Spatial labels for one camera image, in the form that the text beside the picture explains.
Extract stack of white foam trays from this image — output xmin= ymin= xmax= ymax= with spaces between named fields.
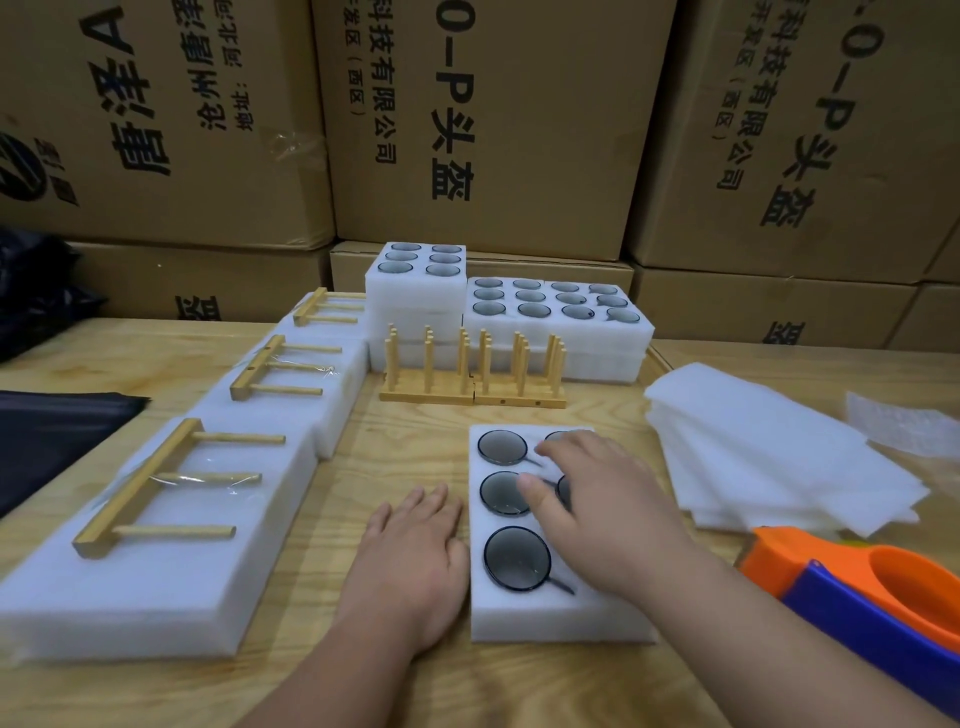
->
xmin=364 ymin=240 xmax=656 ymax=386

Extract stack of brown cardboard boxes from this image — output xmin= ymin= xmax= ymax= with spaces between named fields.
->
xmin=0 ymin=0 xmax=960 ymax=350

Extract orange and blue tape dispenser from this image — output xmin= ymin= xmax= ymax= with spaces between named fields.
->
xmin=739 ymin=526 xmax=960 ymax=719

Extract set of grey glass cups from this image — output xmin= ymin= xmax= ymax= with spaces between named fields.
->
xmin=475 ymin=427 xmax=579 ymax=596

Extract person's right forearm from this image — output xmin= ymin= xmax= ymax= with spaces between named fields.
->
xmin=630 ymin=555 xmax=960 ymax=728

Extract black plastic bag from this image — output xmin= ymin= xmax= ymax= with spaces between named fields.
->
xmin=0 ymin=225 xmax=107 ymax=362

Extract person's left hand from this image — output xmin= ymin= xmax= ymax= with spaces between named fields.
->
xmin=342 ymin=483 xmax=471 ymax=654

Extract clear plastic wrap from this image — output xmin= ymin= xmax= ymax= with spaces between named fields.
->
xmin=843 ymin=390 xmax=960 ymax=459

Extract row of wooden peg racks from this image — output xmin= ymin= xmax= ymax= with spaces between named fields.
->
xmin=378 ymin=325 xmax=570 ymax=410

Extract black plastic bags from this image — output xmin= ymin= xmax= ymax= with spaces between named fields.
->
xmin=0 ymin=391 xmax=150 ymax=519

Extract pile of white foam sheets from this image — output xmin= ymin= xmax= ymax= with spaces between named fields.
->
xmin=643 ymin=361 xmax=932 ymax=537

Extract person's right hand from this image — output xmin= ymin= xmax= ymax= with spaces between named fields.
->
xmin=517 ymin=430 xmax=699 ymax=602

